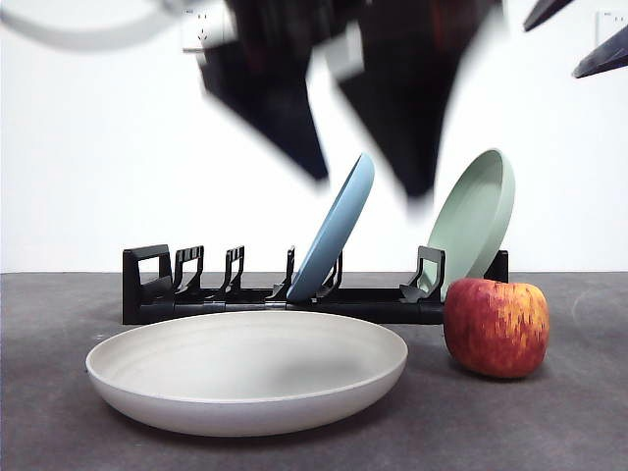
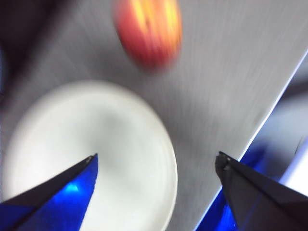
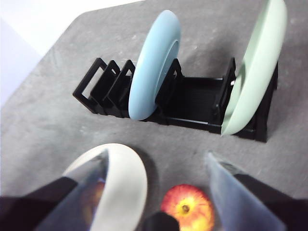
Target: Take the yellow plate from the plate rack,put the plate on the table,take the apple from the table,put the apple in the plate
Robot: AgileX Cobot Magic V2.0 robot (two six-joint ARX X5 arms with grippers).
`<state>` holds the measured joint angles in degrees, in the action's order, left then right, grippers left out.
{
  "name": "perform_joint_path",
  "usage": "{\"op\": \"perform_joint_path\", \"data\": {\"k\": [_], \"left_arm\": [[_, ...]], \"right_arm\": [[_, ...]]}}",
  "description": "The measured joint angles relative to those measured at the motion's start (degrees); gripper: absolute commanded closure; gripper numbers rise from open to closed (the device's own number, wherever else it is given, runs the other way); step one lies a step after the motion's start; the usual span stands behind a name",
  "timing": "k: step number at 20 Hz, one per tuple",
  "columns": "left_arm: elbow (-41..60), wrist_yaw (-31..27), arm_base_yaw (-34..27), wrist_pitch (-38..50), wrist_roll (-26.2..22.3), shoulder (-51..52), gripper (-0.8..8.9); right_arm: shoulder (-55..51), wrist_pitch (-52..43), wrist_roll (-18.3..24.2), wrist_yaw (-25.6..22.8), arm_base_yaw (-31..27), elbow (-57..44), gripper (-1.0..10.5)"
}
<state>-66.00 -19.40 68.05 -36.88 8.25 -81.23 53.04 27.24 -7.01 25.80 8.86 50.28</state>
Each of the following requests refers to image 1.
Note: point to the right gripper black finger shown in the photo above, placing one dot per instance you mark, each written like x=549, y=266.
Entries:
x=547, y=12
x=608, y=56

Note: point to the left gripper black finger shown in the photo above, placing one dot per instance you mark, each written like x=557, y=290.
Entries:
x=412, y=108
x=275, y=108

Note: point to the red yellow apple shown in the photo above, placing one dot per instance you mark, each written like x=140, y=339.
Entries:
x=495, y=329

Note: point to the cream yellow plate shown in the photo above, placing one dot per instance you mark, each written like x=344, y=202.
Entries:
x=245, y=392

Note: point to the green plate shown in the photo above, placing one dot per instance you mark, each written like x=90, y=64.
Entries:
x=471, y=221

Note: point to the blue plate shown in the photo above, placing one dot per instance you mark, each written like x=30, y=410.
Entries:
x=333, y=235

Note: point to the black plate rack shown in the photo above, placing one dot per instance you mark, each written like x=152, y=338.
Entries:
x=147, y=311

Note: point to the white wall socket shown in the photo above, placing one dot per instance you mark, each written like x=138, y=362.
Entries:
x=611, y=19
x=201, y=34

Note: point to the pale grey camera box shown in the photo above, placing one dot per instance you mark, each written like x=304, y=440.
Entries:
x=346, y=51

